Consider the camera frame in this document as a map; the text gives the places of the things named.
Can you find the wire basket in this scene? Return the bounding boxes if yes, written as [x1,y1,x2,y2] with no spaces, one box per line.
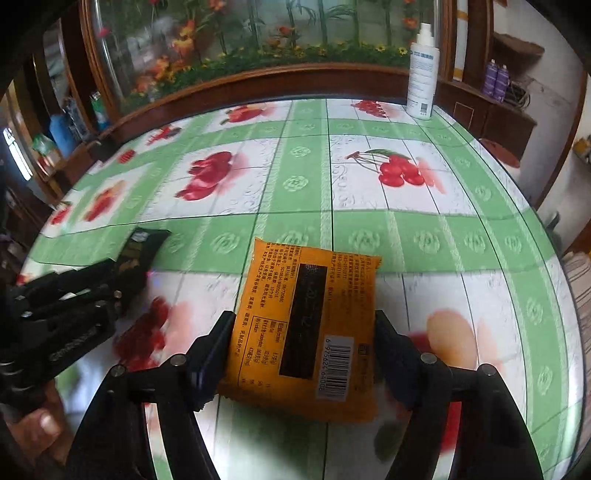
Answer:
[508,83,532,109]

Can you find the orange snack packet black stripe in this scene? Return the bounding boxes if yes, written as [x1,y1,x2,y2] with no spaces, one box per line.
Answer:
[217,237,383,424]

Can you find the small black object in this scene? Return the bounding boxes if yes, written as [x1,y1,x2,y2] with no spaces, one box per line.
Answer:
[90,138,116,160]

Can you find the white spray bottle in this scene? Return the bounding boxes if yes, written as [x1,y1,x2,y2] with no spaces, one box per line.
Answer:
[405,21,439,121]

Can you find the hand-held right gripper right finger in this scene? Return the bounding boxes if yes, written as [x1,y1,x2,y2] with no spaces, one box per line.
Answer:
[374,309,543,480]

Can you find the white stool red top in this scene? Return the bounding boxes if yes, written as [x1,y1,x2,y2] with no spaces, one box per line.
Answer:
[480,138,522,168]

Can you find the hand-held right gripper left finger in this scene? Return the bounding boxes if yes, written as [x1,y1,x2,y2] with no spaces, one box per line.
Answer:
[65,310,237,480]

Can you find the wooden cabinet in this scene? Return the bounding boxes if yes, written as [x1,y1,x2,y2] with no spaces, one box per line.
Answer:
[436,78,539,153]

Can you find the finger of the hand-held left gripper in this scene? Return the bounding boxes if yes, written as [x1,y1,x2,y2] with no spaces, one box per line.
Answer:
[16,258,148,305]
[25,295,125,326]

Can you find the green bottle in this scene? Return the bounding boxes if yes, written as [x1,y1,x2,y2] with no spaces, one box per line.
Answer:
[90,91,112,132]

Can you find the blue jug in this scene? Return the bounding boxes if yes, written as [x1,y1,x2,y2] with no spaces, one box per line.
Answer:
[48,113,77,158]

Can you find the person's left hand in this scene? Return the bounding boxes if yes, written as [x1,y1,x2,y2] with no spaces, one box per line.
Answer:
[9,392,70,467]

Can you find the fruit print tablecloth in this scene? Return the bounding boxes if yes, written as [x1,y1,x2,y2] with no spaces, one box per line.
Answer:
[21,95,573,480]

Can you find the floral glass partition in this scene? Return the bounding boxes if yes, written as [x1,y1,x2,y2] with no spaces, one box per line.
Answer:
[81,0,458,116]

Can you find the white pillar yellow band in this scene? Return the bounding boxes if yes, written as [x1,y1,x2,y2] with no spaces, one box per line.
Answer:
[455,0,467,81]

